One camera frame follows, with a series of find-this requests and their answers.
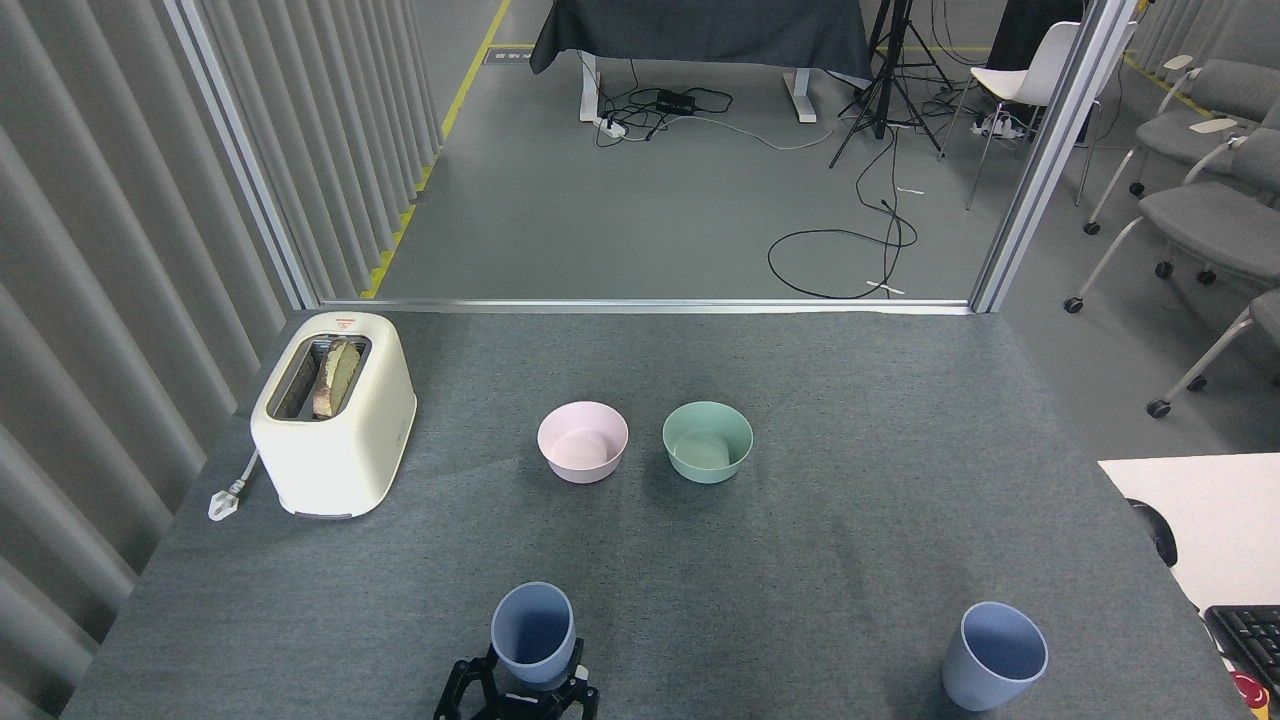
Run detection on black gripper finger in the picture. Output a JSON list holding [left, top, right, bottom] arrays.
[[433, 645, 501, 720], [545, 662, 601, 720]]

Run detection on blue plastic cup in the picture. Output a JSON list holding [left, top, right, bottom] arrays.
[[941, 601, 1049, 712], [490, 582, 577, 691]]

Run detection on pink bowl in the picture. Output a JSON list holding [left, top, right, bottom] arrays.
[[537, 401, 630, 485]]

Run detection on cream white toaster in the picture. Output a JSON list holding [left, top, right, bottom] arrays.
[[250, 312, 417, 520]]

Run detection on green bowl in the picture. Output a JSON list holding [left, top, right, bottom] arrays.
[[662, 401, 754, 485]]

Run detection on bread slice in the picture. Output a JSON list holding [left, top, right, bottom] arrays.
[[312, 338, 363, 419]]

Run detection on black round object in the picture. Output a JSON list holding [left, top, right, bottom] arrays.
[[1127, 498, 1179, 569]]

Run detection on white desk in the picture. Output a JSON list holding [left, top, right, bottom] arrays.
[[1098, 452, 1280, 611]]

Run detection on black keyboard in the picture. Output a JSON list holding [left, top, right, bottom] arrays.
[[1204, 605, 1280, 693]]

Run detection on dark tablecloth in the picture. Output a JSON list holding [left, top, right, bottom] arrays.
[[529, 0, 876, 83]]

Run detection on black tripod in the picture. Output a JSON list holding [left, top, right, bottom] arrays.
[[829, 0, 953, 169]]

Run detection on white plastic chair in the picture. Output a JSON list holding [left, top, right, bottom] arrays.
[[938, 22, 1103, 211]]

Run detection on grey wheeled chair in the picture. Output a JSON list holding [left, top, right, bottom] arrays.
[[1146, 290, 1280, 419], [1128, 55, 1280, 197], [1064, 128, 1280, 315]]

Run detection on white toaster cord with plug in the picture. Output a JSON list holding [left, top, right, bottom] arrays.
[[208, 450, 261, 523]]

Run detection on silver frame rail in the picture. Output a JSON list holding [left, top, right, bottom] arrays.
[[318, 298, 973, 317]]

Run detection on black looped floor cable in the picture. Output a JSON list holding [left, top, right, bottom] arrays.
[[767, 128, 919, 301]]

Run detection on silver frame post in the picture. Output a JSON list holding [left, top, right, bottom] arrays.
[[970, 0, 1141, 313], [165, 0, 321, 309]]

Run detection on white floor cable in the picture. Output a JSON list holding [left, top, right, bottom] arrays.
[[690, 113, 863, 152]]

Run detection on black tangled cables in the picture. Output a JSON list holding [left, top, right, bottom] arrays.
[[595, 58, 736, 147]]

